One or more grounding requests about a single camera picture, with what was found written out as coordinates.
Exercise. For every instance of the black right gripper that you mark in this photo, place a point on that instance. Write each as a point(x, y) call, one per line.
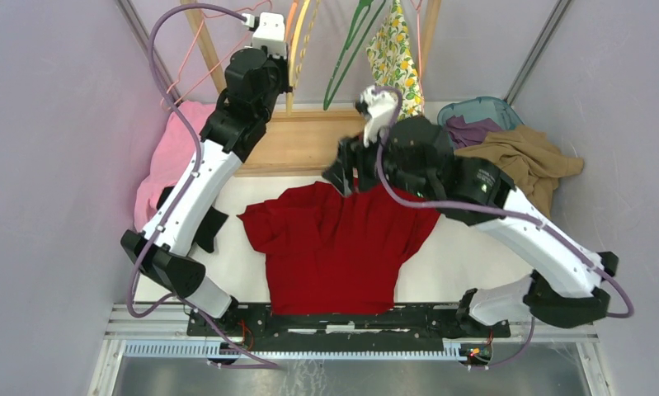
point(352, 152)

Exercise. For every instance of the red garment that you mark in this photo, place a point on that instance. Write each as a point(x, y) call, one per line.
point(330, 254)

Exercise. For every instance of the lemon print skirt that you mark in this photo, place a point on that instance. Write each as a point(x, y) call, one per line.
point(391, 62)

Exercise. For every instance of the yellow wooden hanger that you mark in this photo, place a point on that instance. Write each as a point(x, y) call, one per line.
point(299, 26)

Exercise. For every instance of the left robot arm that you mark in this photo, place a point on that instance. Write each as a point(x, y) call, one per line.
point(255, 78)

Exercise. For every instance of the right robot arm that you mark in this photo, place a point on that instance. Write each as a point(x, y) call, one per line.
point(413, 160)

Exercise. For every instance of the pink hanger on rack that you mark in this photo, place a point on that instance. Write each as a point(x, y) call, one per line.
point(196, 45)

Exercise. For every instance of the wooden clothes rack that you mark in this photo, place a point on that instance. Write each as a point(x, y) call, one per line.
point(303, 143)

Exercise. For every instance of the purple cloth in basket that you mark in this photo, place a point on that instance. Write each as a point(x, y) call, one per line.
point(464, 134)

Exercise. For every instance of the teal plastic basket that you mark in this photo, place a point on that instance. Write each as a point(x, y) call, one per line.
point(481, 108)

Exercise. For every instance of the black cloth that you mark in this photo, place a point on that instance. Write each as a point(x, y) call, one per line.
point(176, 229)

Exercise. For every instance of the tan garment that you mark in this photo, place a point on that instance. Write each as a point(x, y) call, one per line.
point(530, 160)

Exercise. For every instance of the pink garment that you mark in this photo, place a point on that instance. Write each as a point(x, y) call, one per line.
point(170, 159)

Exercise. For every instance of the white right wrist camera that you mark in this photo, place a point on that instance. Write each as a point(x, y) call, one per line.
point(380, 106)

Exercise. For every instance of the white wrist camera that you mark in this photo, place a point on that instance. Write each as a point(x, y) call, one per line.
point(268, 33)
point(380, 106)

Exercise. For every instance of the green wire hanger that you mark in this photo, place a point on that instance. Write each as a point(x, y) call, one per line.
point(364, 16)

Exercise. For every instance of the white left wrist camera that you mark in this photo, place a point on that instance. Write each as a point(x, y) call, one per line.
point(268, 33)

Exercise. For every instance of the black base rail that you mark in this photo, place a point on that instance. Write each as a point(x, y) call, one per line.
point(403, 328)

